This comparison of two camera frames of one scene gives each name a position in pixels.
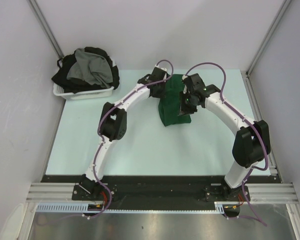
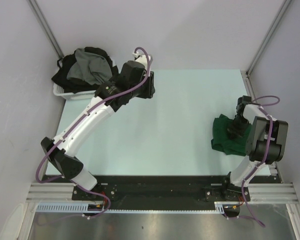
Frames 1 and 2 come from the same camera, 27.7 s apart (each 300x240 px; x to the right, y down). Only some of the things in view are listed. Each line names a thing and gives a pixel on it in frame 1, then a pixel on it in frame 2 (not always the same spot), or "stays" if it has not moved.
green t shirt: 169,103 → 221,140
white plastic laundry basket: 84,94 stays
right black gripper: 184,110 → 235,133
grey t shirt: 92,68 stays
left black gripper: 161,95 → 150,90
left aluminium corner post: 39,13 stays
